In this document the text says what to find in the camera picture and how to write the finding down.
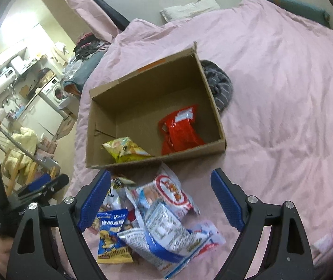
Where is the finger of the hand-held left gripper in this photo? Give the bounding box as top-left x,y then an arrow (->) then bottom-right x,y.
18,173 -> 52,196
24,174 -> 70,202

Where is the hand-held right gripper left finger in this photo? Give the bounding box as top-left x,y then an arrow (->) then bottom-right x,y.
6,170 -> 112,280

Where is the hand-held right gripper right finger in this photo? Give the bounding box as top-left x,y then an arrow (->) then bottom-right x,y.
210,168 -> 316,280

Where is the small cartoon print snack packet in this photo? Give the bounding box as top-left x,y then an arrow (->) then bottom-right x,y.
101,175 -> 138,212

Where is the white red and blue packet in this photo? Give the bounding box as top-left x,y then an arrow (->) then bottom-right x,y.
184,220 -> 227,258

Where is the blue and yellow snack packet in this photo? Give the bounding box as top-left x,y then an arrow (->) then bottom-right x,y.
92,208 -> 134,264

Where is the white packet with red ring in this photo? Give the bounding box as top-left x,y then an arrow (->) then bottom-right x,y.
126,163 -> 201,216

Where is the large white blue-edged snack bag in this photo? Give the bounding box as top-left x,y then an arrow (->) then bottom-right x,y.
117,203 -> 198,279

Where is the brown cardboard box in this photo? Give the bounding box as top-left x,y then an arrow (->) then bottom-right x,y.
85,41 -> 227,170

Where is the pale yellow cloth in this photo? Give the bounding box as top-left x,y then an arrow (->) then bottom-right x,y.
5,127 -> 39,170

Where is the wooden drying rack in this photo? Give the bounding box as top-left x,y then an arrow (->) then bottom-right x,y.
0,113 -> 60,189

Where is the white cabinet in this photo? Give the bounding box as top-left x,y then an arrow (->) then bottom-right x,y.
18,93 -> 68,138

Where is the red snack packet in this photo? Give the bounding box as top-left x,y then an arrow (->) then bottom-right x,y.
158,104 -> 206,156

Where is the white washing machine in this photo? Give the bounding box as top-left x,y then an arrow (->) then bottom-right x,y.
40,77 -> 71,110

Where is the pile of dark clothes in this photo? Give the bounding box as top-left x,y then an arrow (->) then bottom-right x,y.
73,32 -> 111,62
62,51 -> 106,94

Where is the grey striped cloth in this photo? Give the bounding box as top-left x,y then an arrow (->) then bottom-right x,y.
200,60 -> 233,112

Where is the pink blanket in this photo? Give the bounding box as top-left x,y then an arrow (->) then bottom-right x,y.
64,0 -> 333,280

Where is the white countertop appliance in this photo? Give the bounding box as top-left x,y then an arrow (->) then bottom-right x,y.
9,55 -> 28,71

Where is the pink hanging sheet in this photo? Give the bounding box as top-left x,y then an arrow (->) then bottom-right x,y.
54,0 -> 119,44

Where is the teal pillow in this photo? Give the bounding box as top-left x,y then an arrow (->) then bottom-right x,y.
248,0 -> 331,29

